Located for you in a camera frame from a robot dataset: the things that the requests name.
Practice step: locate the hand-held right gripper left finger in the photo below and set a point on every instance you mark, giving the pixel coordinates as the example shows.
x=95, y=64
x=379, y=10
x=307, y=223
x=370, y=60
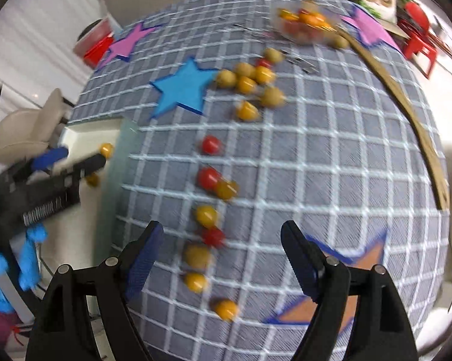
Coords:
x=145, y=259

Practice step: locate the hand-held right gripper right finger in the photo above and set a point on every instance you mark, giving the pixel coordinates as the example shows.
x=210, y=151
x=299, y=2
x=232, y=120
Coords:
x=305, y=267

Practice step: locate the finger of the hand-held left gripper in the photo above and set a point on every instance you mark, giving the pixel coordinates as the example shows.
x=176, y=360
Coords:
x=90, y=163
x=49, y=158

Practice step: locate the yellow cherry tomato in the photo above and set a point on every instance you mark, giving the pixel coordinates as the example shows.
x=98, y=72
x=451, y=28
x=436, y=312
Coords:
x=225, y=309
x=92, y=180
x=265, y=74
x=244, y=69
x=195, y=282
x=106, y=149
x=247, y=111
x=227, y=191
x=206, y=215
x=246, y=85

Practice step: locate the white rectangular tray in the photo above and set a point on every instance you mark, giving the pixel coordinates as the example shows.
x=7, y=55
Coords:
x=87, y=135

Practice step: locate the red cherry tomato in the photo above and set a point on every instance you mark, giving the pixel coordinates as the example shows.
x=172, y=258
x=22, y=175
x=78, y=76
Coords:
x=211, y=144
x=264, y=62
x=207, y=177
x=213, y=236

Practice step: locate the person's left hand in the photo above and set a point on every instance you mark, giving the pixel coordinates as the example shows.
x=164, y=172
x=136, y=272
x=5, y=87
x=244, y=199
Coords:
x=30, y=255

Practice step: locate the beige chair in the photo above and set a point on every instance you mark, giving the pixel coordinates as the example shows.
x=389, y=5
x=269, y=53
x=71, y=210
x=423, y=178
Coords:
x=27, y=131

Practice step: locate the grey checkered tablecloth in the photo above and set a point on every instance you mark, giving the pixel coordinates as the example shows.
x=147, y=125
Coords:
x=323, y=158

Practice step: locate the stacked red buckets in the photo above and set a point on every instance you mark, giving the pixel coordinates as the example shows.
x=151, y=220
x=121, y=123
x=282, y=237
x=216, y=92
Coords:
x=92, y=29

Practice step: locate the clear plastic container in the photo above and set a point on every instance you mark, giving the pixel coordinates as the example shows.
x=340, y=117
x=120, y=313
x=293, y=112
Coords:
x=279, y=24

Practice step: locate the heap of mixed small tomatoes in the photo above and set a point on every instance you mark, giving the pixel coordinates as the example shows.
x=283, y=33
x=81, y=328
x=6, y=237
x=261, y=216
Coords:
x=308, y=20

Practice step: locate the red plastic stool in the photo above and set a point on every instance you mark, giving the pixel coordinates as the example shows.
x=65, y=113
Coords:
x=417, y=22

